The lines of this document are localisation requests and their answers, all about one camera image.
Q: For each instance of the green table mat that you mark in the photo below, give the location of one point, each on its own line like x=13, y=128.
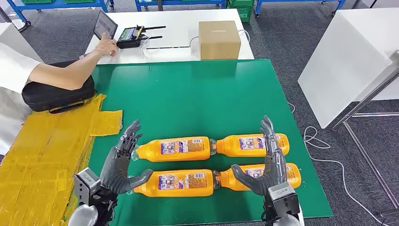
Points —
x=187, y=93

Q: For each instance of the person's forearm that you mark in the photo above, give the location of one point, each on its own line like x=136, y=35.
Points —
x=74, y=71

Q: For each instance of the orange detergent bottle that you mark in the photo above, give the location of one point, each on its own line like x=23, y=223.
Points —
x=149, y=151
x=227, y=145
x=294, y=177
x=146, y=187

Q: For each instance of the blue metal cart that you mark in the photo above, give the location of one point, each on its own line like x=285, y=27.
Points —
x=187, y=2
x=62, y=5
x=257, y=7

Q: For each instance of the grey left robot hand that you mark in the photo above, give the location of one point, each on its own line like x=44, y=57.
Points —
x=117, y=168

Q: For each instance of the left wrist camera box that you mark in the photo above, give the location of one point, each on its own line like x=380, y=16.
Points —
x=85, y=182

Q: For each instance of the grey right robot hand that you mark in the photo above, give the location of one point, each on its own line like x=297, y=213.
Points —
x=274, y=171

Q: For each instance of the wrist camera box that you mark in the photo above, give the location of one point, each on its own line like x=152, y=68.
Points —
x=283, y=196
x=85, y=182

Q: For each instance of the green bin on cart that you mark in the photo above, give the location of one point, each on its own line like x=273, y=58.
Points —
x=79, y=1
x=37, y=1

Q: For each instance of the white desk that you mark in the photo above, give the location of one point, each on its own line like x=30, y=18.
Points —
x=180, y=21

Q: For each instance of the black zip case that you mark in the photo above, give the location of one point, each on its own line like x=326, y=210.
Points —
x=53, y=96

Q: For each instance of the black tablet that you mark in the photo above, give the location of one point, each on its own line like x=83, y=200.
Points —
x=104, y=25

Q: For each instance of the person's hand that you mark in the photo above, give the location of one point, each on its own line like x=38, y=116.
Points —
x=106, y=46

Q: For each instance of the green plastic crate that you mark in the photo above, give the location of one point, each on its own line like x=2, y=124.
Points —
x=241, y=11

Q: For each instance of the brown cardboard box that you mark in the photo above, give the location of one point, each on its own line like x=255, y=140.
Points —
x=218, y=40

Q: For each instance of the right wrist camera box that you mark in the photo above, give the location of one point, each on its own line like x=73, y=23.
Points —
x=283, y=196

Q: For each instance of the metal table frame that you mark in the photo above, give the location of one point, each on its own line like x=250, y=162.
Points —
x=367, y=98

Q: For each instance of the person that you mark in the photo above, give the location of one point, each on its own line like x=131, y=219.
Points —
x=15, y=71

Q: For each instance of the white side table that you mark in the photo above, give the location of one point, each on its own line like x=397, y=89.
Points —
x=349, y=62

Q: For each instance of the black remote controller with antennas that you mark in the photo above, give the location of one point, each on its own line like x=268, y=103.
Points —
x=129, y=37

